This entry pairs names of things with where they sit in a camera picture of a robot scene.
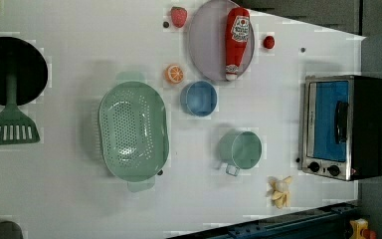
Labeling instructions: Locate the black toaster oven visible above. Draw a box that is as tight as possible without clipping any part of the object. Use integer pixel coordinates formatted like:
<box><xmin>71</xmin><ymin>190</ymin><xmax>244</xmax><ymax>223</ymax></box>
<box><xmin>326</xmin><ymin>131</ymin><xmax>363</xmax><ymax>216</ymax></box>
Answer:
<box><xmin>301</xmin><ymin>75</ymin><xmax>382</xmax><ymax>181</ymax></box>

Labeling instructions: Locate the red ketchup bottle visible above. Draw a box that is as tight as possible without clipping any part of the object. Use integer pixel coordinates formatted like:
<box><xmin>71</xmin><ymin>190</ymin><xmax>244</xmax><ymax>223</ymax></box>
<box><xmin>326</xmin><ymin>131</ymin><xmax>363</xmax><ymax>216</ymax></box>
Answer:
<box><xmin>225</xmin><ymin>7</ymin><xmax>250</xmax><ymax>81</ymax></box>

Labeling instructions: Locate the green oval colander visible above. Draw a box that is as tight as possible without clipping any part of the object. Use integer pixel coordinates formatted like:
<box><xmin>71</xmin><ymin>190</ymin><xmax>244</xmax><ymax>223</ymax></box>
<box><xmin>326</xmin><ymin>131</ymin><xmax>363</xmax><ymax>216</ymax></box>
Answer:
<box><xmin>97</xmin><ymin>71</ymin><xmax>169</xmax><ymax>192</ymax></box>

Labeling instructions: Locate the yellow toy figure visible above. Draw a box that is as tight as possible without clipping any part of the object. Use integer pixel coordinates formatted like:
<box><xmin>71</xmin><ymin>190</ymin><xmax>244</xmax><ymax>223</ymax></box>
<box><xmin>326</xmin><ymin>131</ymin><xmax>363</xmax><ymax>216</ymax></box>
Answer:
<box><xmin>349</xmin><ymin>218</ymin><xmax>377</xmax><ymax>239</ymax></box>

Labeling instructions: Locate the green mug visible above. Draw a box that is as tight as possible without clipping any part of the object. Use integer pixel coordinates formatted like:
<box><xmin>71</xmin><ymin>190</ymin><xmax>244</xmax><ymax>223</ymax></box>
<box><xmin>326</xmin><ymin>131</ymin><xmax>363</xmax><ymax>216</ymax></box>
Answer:
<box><xmin>219</xmin><ymin>129</ymin><xmax>263</xmax><ymax>176</ymax></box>

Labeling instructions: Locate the red toy strawberry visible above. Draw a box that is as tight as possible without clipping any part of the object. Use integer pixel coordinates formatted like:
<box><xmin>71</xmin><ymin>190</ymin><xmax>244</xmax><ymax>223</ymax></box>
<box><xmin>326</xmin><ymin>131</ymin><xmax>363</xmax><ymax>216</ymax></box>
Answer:
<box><xmin>170</xmin><ymin>6</ymin><xmax>188</xmax><ymax>28</ymax></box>

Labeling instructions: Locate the black cylinder cup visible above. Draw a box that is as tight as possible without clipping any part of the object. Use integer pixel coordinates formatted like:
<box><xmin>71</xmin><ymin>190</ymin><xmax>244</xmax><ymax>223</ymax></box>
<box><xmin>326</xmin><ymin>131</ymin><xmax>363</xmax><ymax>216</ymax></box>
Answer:
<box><xmin>0</xmin><ymin>221</ymin><xmax>24</xmax><ymax>239</ymax></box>

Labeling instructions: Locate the small red toy fruit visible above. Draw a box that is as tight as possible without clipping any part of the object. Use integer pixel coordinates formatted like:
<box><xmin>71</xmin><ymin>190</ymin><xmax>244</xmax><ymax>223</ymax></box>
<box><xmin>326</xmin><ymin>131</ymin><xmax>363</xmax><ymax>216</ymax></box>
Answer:
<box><xmin>263</xmin><ymin>36</ymin><xmax>275</xmax><ymax>50</ymax></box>

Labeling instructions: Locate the grey round plate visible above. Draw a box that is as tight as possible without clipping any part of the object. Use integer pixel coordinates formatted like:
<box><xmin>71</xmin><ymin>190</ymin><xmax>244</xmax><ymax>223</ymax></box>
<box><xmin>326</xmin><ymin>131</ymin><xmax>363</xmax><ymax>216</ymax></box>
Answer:
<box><xmin>188</xmin><ymin>0</ymin><xmax>256</xmax><ymax>81</ymax></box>

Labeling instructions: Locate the peeled toy banana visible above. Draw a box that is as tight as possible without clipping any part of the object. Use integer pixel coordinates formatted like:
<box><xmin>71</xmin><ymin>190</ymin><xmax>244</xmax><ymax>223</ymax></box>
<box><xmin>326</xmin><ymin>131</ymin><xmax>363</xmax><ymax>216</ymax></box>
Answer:
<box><xmin>269</xmin><ymin>176</ymin><xmax>292</xmax><ymax>209</ymax></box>

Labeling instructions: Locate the green slotted spatula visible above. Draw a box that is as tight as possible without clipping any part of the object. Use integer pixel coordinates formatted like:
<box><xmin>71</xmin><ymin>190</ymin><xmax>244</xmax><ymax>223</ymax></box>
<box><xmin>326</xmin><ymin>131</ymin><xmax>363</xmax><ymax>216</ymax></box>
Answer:
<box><xmin>0</xmin><ymin>74</ymin><xmax>40</xmax><ymax>145</ymax></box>

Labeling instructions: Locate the blue metal frame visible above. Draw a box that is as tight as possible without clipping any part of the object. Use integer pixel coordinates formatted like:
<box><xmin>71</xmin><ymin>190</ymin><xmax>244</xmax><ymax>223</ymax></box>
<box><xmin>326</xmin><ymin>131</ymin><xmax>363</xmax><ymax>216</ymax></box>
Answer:
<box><xmin>169</xmin><ymin>203</ymin><xmax>359</xmax><ymax>239</ymax></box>

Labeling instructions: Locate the blue cup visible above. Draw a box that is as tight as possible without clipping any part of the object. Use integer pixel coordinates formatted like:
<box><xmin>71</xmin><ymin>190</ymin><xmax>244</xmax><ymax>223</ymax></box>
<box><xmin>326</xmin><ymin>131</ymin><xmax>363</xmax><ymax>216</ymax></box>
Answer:
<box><xmin>180</xmin><ymin>81</ymin><xmax>218</xmax><ymax>117</ymax></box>

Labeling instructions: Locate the orange slice toy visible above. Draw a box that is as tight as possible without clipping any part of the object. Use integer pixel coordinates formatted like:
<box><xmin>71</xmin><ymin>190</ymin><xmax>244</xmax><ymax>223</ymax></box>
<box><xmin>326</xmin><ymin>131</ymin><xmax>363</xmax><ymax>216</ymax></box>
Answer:
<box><xmin>164</xmin><ymin>64</ymin><xmax>184</xmax><ymax>84</ymax></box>

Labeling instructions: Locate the black frying pan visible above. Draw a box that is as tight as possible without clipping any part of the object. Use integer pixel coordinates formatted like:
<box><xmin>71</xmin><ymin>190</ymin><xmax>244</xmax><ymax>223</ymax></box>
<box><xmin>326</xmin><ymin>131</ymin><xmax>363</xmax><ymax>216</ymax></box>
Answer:
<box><xmin>0</xmin><ymin>37</ymin><xmax>49</xmax><ymax>106</ymax></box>

